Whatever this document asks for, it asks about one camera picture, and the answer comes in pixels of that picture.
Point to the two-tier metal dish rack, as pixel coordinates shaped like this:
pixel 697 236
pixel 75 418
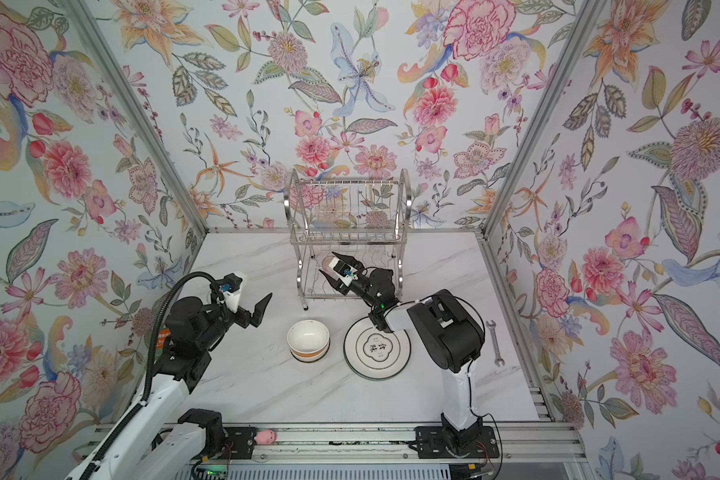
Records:
pixel 361 217

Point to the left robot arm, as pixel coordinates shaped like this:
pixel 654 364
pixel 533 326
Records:
pixel 127 451

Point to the white plate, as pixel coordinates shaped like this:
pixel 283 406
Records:
pixel 375 355

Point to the aluminium corner frame post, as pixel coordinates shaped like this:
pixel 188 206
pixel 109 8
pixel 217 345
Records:
pixel 583 26
pixel 92 37

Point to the aluminium corner frame post left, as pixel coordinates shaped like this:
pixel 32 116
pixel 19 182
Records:
pixel 92 37

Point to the aluminium corner frame post right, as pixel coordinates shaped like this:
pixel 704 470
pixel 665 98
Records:
pixel 583 26

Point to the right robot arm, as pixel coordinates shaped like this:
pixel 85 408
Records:
pixel 452 337

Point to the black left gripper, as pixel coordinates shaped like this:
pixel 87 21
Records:
pixel 243 314

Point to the metal wrench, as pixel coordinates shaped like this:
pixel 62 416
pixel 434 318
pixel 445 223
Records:
pixel 498 358

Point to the pink small toy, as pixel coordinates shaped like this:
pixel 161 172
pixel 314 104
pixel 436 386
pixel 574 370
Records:
pixel 265 437

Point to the pink rimmed glass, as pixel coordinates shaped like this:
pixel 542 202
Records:
pixel 328 262

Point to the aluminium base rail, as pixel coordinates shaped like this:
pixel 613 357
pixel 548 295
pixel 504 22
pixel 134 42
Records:
pixel 363 450

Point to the orange white bowl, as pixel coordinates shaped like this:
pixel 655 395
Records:
pixel 308 340

